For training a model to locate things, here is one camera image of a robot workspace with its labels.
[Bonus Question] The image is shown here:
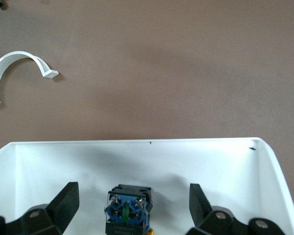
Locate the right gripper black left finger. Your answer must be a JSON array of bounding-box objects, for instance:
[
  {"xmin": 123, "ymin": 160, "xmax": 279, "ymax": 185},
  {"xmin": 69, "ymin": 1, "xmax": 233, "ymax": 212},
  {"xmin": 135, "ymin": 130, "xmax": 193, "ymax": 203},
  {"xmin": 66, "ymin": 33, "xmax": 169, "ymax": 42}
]
[{"xmin": 0, "ymin": 181, "xmax": 79, "ymax": 235}]

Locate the white plastic drawer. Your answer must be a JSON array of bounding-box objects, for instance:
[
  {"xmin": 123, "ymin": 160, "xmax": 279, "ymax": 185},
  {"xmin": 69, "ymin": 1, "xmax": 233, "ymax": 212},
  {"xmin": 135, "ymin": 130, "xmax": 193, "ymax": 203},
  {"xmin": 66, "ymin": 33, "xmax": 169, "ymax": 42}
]
[{"xmin": 0, "ymin": 137, "xmax": 294, "ymax": 235}]

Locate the white curved bracket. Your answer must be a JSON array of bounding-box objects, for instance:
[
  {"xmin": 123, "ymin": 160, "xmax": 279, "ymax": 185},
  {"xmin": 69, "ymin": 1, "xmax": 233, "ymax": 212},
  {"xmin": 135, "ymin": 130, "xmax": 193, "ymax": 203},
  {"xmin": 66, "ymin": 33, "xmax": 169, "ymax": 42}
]
[{"xmin": 0, "ymin": 50, "xmax": 60, "ymax": 108}]

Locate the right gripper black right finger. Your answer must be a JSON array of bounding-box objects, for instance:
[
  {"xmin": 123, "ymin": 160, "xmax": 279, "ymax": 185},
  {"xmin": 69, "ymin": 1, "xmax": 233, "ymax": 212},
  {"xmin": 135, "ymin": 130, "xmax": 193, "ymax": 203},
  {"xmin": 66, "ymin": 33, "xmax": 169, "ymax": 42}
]
[{"xmin": 186, "ymin": 183, "xmax": 284, "ymax": 235}]

